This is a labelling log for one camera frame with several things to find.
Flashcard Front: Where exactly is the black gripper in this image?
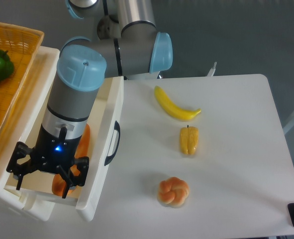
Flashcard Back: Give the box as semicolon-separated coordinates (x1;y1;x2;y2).
6;127;89;198

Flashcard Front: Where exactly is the long orange baguette bread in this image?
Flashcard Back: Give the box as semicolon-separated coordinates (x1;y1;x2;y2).
52;124;91;196

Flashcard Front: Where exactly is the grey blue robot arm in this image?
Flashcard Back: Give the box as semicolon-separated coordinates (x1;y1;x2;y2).
6;0;173;198

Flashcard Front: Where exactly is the round knotted bread roll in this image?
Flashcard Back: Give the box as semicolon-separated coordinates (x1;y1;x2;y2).
157;177;190;208

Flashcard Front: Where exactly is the white plastic drawer cabinet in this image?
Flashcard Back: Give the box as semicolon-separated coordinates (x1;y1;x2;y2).
0;46;63;222

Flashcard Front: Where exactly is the white plastic drawer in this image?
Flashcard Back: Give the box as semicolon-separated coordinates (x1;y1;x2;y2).
4;77;124;222

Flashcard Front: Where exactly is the orange woven plastic basket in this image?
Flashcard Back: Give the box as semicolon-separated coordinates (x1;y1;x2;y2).
0;22;44;136

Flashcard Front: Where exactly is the yellow banana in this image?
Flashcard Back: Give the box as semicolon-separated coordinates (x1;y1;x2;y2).
154;86;201;121

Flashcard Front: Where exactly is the yellow bell pepper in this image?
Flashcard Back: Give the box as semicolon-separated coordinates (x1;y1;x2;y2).
180;125;198;155

